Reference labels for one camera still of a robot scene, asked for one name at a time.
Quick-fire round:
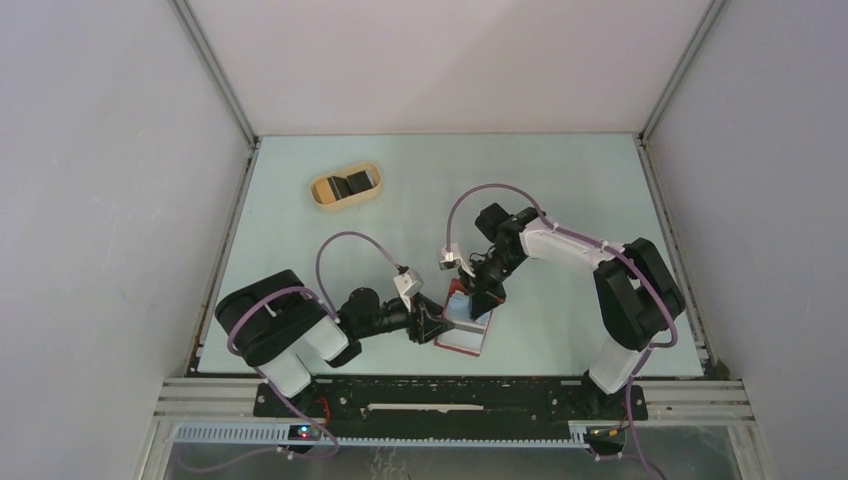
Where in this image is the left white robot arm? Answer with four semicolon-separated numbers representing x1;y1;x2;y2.
214;267;455;417

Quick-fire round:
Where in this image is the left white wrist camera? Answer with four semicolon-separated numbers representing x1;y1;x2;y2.
393;266;424;312

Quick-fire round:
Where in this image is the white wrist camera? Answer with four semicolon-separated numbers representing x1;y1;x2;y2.
393;266;424;312
438;243;475;278

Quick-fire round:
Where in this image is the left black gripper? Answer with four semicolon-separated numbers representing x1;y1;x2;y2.
356;291;454;344

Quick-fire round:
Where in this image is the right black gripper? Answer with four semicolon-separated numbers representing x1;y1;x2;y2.
458;248;525;321

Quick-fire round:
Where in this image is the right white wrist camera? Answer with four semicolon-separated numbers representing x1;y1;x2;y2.
438;243;475;278

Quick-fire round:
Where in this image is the red card holder wallet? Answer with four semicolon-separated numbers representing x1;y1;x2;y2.
434;279;493;357

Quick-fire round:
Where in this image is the aluminium frame rail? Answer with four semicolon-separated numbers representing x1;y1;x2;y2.
133;378;776;479

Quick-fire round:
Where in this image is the beige oval tray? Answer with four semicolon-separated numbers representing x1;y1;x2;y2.
309;161;383;213

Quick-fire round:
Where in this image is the gold black card in tray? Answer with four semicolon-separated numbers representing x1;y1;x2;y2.
312;176;351;205

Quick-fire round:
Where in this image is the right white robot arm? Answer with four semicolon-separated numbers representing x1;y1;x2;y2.
442;203;686;418

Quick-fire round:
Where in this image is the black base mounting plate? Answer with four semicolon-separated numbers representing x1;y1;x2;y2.
291;375;648;441

